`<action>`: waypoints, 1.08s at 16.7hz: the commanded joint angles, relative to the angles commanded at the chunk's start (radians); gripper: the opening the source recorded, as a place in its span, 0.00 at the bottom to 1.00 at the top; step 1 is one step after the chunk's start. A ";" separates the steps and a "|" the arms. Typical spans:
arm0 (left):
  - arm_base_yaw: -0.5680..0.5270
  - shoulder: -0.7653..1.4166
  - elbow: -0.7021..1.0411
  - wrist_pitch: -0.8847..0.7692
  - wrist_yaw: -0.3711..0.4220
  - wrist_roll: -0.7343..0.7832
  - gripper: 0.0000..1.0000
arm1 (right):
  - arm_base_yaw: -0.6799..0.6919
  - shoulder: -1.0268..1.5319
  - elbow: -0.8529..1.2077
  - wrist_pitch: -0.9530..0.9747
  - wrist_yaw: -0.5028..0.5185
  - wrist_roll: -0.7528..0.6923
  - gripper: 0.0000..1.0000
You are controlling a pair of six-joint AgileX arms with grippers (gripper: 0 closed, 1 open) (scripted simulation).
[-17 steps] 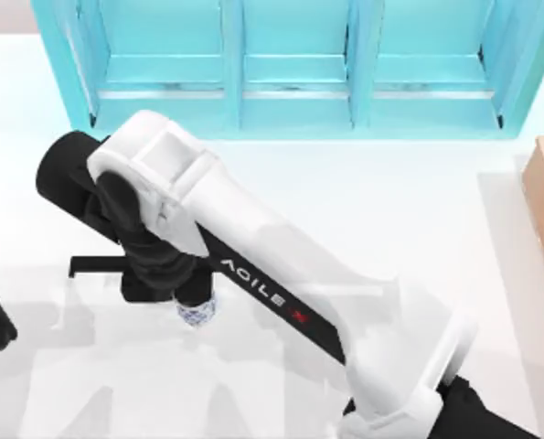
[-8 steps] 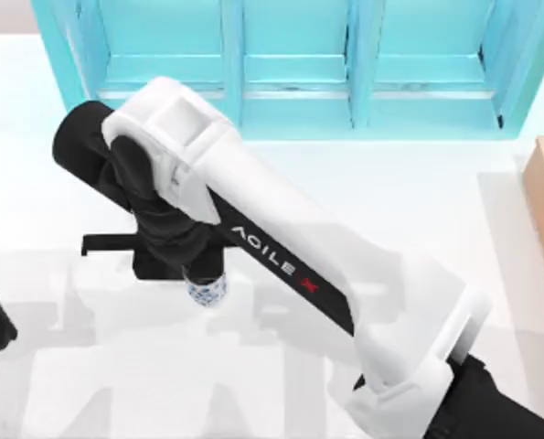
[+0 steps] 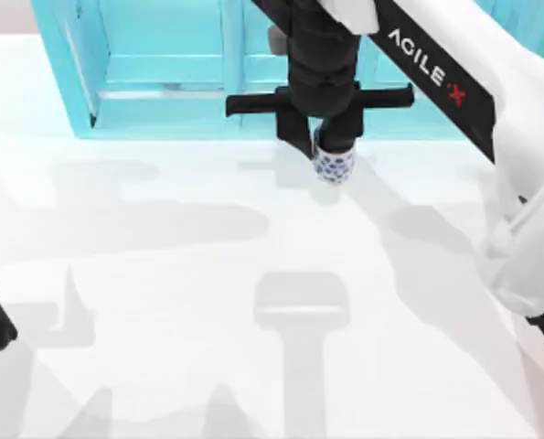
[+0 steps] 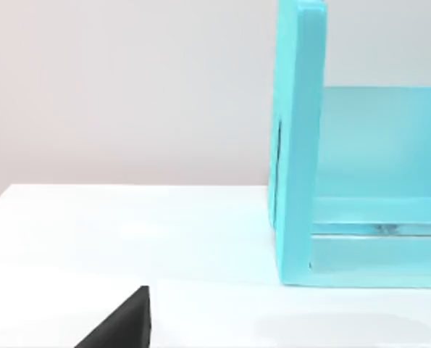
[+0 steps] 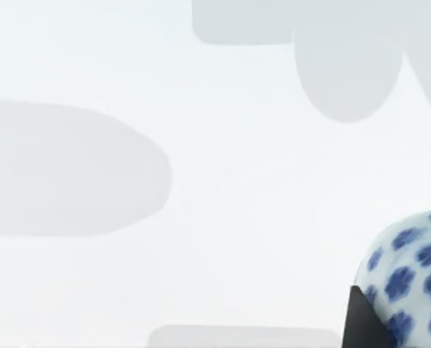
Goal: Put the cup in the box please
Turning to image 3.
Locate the blue and white cup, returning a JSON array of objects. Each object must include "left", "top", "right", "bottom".
[{"left": 311, "top": 127, "right": 357, "bottom": 187}]

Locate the light blue rack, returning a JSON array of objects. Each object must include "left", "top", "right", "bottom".
[{"left": 28, "top": 0, "right": 544, "bottom": 141}]

